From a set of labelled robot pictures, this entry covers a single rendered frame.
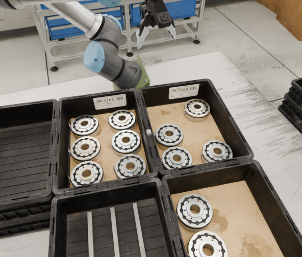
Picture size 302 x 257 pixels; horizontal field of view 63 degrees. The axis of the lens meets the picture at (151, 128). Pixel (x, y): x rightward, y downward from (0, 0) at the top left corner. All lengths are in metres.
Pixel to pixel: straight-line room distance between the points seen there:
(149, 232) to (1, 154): 0.59
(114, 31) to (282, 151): 0.88
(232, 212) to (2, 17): 3.27
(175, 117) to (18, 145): 0.60
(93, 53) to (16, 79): 1.88
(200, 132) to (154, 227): 0.40
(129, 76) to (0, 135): 0.56
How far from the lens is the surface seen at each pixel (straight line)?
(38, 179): 0.91
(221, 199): 0.82
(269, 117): 1.30
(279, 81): 2.80
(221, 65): 1.55
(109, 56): 1.07
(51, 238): 0.69
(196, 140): 0.93
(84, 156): 0.87
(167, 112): 1.01
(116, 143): 0.88
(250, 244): 0.79
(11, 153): 1.01
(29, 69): 2.97
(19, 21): 3.58
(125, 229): 0.77
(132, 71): 1.13
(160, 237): 0.75
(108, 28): 1.14
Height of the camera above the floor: 1.55
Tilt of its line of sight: 49 degrees down
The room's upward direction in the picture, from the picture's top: straight up
